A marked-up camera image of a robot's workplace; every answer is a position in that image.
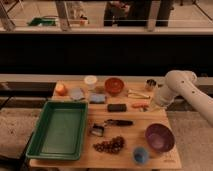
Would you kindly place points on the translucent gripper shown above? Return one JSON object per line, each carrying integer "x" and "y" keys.
{"x": 154, "y": 108}

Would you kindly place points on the silver fork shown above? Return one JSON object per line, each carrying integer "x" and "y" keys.
{"x": 144, "y": 109}

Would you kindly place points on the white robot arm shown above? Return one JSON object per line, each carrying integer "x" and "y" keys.
{"x": 182, "y": 83}

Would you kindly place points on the purple bowl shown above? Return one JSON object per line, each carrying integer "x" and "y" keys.
{"x": 159, "y": 137}

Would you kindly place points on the red bowl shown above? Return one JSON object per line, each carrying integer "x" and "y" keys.
{"x": 114, "y": 86}

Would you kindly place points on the orange carrot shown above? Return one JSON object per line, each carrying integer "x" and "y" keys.
{"x": 139, "y": 105}

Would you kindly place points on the small metal cup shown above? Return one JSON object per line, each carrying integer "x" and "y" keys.
{"x": 150, "y": 84}

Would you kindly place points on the cream tongs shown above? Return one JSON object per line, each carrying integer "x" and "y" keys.
{"x": 137, "y": 94}

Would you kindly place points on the black rectangular block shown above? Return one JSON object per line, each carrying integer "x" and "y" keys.
{"x": 117, "y": 108}

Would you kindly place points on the blue cup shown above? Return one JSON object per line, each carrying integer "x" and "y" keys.
{"x": 140, "y": 155}

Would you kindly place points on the white cup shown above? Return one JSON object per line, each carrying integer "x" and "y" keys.
{"x": 90, "y": 81}

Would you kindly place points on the orange fruit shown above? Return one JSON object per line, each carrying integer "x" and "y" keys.
{"x": 61, "y": 89}

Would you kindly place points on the green plastic tray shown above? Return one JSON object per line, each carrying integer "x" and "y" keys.
{"x": 59, "y": 132}

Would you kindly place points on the person in dark clothes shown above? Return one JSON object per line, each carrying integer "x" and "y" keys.
{"x": 135, "y": 13}

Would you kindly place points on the green object on floor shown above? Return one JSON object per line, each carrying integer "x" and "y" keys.
{"x": 42, "y": 21}

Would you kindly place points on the black handled peeler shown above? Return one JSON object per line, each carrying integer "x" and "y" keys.
{"x": 120, "y": 123}

